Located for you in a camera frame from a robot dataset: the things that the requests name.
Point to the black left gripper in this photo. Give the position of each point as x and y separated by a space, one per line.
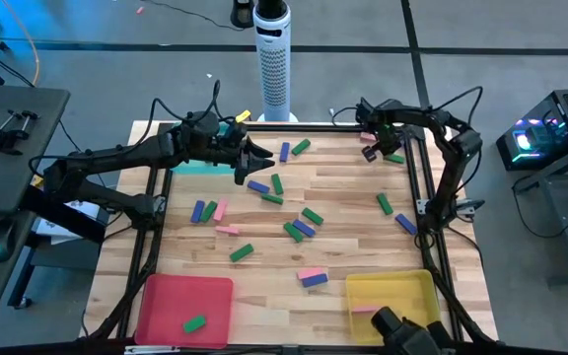
232 148

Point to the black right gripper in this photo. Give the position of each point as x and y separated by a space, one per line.
388 140

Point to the pink block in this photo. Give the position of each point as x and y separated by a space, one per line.
367 136
311 272
220 209
364 309
227 230

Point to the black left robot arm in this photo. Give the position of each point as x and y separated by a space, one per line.
116 153

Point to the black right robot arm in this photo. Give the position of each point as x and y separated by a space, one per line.
454 148

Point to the yellow tape tag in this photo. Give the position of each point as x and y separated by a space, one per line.
243 116

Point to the translucent teal bin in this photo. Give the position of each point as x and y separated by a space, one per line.
200 169

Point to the white tower fan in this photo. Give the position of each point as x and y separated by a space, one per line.
275 74

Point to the small black device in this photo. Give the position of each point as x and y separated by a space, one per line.
241 14

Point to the yellow plastic bin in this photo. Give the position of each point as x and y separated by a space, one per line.
392 296

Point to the red plastic bin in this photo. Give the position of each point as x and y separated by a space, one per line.
180 301

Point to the black computer case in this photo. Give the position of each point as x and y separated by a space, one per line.
560 123

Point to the white paper sheet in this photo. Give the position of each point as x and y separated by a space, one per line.
62 229

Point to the black clamp tool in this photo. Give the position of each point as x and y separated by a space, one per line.
5 135

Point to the black computer mouse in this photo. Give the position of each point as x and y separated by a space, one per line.
0 241

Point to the silver metal bracket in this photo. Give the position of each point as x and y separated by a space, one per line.
151 349

